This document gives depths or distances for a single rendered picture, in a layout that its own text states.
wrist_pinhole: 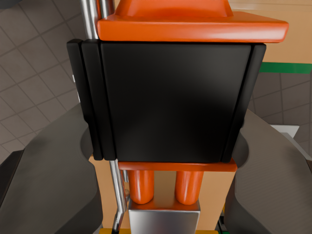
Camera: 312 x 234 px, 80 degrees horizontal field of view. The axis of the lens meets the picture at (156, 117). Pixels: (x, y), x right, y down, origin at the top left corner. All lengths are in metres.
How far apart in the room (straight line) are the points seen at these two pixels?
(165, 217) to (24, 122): 1.82
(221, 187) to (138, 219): 0.44
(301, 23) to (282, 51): 0.10
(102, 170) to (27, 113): 1.39
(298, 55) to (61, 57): 1.34
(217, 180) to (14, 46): 1.48
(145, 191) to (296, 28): 0.83
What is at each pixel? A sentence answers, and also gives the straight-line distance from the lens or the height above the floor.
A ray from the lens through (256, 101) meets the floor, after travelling 1.65.
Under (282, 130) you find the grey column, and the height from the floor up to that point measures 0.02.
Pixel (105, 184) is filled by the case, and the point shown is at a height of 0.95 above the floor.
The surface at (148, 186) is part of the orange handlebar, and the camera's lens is 0.16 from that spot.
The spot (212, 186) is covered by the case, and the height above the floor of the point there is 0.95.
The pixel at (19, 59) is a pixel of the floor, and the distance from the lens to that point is 1.65.
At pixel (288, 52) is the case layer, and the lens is 0.92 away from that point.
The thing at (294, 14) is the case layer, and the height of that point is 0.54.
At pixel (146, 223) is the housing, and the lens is 0.19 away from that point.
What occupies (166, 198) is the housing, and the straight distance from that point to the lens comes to 0.18.
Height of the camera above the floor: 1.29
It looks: 57 degrees down
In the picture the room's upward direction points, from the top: 179 degrees counter-clockwise
